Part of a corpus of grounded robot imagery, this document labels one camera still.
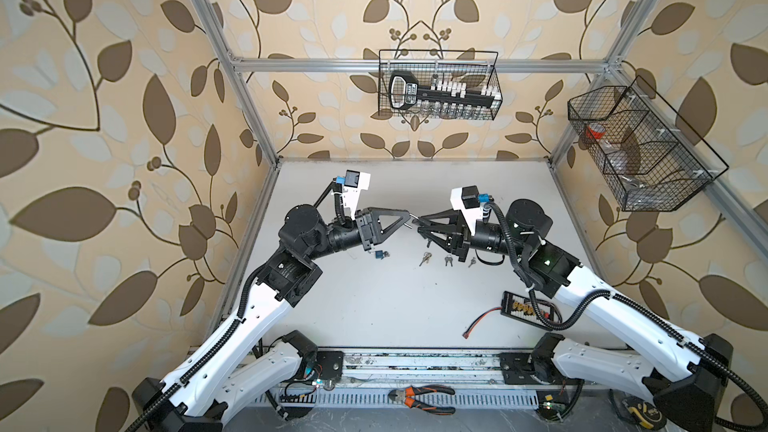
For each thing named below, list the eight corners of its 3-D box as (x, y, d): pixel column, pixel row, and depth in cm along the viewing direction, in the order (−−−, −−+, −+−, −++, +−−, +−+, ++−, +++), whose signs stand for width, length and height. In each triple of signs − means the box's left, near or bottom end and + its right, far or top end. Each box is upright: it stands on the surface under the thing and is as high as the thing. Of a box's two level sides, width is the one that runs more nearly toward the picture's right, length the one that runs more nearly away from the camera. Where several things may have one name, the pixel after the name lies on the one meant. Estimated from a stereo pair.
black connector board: (499, 314, 85) (501, 312, 83) (501, 292, 89) (503, 289, 87) (551, 331, 82) (554, 329, 80) (551, 307, 86) (554, 304, 85)
